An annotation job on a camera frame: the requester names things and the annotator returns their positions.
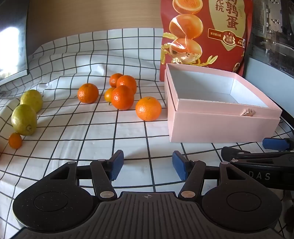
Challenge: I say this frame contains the dark monitor screen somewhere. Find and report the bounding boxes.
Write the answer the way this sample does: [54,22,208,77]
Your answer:
[0,0,29,85]

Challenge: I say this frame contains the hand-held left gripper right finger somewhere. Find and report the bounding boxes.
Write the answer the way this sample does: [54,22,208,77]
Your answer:
[172,150,252,199]

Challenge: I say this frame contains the pink cardboard box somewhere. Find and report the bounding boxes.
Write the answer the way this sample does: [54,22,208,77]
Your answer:
[164,63,283,143]

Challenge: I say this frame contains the green lemon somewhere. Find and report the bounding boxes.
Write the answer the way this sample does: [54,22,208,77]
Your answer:
[20,90,44,113]
[11,104,37,136]

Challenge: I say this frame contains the small yellowish mandarin orange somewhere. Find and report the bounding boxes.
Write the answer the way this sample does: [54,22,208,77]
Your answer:
[104,87,116,103]

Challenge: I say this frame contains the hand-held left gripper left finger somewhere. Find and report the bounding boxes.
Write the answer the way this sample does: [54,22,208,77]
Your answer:
[42,150,124,200]

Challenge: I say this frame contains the black glass computer case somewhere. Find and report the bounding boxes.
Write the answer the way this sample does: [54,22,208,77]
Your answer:
[243,0,294,138]

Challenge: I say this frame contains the white black checkered cloth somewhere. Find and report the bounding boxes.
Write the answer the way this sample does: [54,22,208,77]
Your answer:
[0,28,294,239]

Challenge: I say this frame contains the red snack bag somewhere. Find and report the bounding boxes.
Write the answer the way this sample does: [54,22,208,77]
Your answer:
[160,0,254,76]

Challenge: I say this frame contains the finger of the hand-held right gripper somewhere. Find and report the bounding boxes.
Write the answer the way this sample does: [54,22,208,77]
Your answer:
[262,137,294,151]
[221,146,294,164]

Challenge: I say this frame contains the small orange kumquat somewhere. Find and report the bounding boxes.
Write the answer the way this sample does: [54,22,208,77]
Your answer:
[8,132,23,149]

